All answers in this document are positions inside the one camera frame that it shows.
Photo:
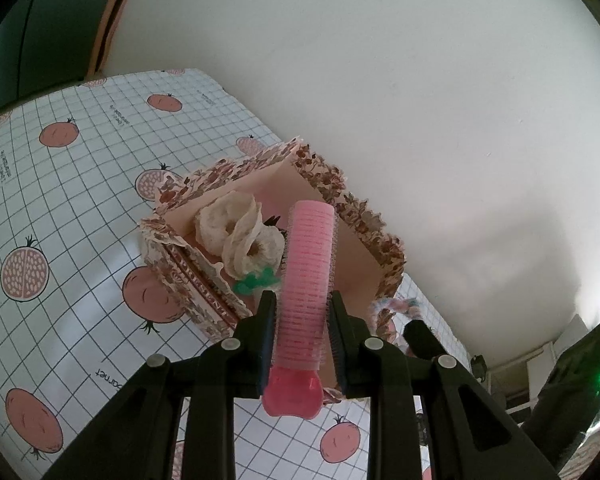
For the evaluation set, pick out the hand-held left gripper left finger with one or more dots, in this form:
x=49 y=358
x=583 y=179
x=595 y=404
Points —
x=266 y=340

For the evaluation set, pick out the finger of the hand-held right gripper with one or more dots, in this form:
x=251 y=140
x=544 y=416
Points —
x=420 y=340

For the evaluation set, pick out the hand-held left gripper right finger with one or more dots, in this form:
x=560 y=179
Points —
x=336 y=345

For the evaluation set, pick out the green hair clip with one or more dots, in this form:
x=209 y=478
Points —
x=252 y=282

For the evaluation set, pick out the pink hair roller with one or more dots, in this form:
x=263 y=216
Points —
x=307 y=285

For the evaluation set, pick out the cream fluffy scrunchie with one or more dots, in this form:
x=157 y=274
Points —
x=260 y=255
x=215 y=225

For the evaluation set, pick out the floral pink cardboard box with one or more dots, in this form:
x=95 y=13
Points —
x=360 y=255

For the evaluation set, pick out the checked pomegranate cloth desktop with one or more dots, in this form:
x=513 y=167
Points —
x=80 y=210

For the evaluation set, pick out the white cabinet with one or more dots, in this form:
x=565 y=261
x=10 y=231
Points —
x=535 y=370

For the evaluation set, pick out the pink board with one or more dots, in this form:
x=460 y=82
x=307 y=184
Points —
x=112 y=15

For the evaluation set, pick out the dark blue cabinet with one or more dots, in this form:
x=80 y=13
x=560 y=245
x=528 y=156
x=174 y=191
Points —
x=40 y=35

